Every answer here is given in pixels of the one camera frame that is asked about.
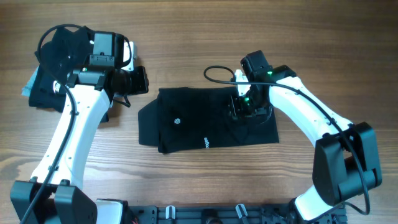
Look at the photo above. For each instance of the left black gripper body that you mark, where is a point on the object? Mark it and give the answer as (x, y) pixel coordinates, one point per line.
(135, 81)

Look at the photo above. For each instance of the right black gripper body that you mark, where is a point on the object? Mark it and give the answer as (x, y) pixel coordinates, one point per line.
(249, 111)

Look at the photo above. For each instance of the black t-shirt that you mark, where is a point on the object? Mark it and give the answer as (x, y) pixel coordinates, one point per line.
(182, 119)

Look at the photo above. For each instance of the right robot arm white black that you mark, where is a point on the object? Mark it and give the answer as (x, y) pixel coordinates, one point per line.
(346, 160)

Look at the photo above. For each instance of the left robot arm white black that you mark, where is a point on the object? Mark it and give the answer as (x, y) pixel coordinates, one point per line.
(53, 194)

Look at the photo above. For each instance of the stack of folded black clothes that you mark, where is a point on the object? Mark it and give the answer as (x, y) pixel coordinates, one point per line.
(66, 50)

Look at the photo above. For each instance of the light grey folded garment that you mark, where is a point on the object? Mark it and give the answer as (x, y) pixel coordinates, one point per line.
(26, 90)

